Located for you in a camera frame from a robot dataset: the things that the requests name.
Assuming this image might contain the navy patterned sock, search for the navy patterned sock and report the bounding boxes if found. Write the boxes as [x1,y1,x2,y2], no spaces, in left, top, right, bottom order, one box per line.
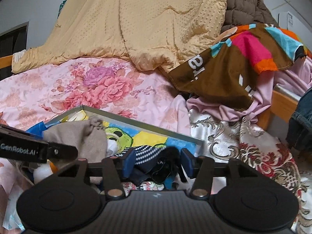
[114,144,187,191]

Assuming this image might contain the grey drawstring pouch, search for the grey drawstring pouch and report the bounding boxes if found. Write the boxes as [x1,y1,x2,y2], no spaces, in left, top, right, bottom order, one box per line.
[42,116,108,184]

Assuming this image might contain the grey tray cartoon frog picture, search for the grey tray cartoon frog picture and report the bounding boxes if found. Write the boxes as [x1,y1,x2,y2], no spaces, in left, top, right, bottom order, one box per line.
[27,106,204,156]

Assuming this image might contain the white maroon damask blanket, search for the white maroon damask blanket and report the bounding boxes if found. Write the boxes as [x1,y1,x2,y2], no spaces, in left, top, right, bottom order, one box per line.
[189,108,311,233]

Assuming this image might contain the pink floral bedspread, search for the pink floral bedspread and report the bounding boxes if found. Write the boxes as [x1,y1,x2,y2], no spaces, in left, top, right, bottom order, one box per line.
[0,57,193,234]

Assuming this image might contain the brown multicolour shirt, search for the brown multicolour shirt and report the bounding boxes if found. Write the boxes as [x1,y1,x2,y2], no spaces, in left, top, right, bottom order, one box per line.
[168,23,307,110]

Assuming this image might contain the blue denim jeans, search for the blue denim jeans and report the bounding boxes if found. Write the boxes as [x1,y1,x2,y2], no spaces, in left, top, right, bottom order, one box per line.
[286,90,312,152]

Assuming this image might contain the lilac cloth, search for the lilac cloth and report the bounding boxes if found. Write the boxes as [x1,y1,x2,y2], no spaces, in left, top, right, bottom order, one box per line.
[187,57,311,123]

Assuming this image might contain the beige dotted quilt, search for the beige dotted quilt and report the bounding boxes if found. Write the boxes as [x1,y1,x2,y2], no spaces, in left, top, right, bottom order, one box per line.
[12,0,227,74]

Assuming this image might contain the brown quilted jacket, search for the brown quilted jacket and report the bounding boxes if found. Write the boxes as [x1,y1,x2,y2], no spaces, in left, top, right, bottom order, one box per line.
[221,0,279,33]

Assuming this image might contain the wooden bed frame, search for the wooden bed frame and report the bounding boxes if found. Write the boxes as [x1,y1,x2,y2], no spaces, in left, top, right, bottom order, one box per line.
[256,90,298,130]

